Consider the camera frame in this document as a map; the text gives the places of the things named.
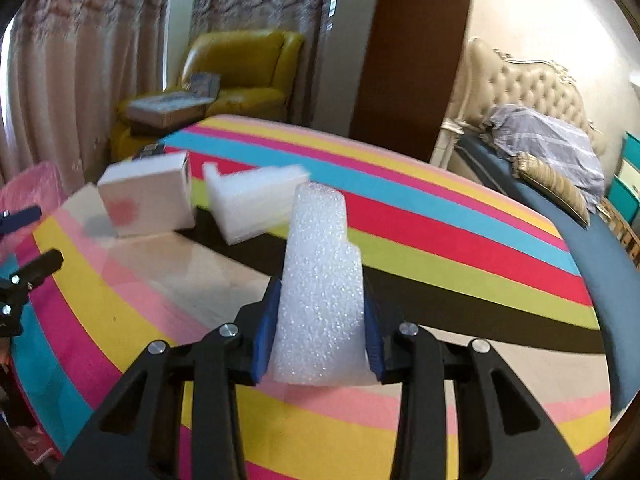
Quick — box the flat cardboard box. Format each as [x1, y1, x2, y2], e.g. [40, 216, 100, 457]
[126, 91, 211, 128]

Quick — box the yellow leather armchair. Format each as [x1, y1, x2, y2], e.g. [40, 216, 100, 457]
[110, 30, 306, 161]

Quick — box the coarse white foam block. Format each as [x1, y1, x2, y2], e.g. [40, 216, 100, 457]
[270, 182, 376, 388]

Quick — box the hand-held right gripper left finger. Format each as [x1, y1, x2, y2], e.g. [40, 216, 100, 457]
[55, 277, 283, 480]

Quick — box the wooden slatted frame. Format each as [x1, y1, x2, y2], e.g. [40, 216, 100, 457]
[597, 197, 640, 266]

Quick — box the grey striped pillow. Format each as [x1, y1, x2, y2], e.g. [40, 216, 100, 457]
[482, 104, 607, 213]

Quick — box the striped brown pillow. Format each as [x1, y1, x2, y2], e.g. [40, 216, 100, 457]
[511, 151, 592, 226]

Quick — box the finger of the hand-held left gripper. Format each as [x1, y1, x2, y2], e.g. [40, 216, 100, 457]
[0, 248, 65, 337]
[0, 204, 42, 235]

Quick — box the cream tufted bed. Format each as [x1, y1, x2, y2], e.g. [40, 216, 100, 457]
[432, 37, 640, 416]

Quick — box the brown wooden panel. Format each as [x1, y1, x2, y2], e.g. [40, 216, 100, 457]
[347, 0, 476, 163]

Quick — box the pink patterned clothing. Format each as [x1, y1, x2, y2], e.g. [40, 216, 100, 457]
[7, 420, 58, 463]

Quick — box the striped colourful tablecloth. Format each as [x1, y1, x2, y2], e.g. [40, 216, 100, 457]
[10, 114, 613, 480]

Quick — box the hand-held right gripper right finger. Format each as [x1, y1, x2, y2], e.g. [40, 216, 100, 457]
[361, 270, 586, 480]

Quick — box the white cardboard box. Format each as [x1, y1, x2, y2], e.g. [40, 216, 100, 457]
[96, 142, 197, 238]

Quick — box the smooth white foam block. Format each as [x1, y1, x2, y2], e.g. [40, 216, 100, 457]
[202, 164, 311, 246]

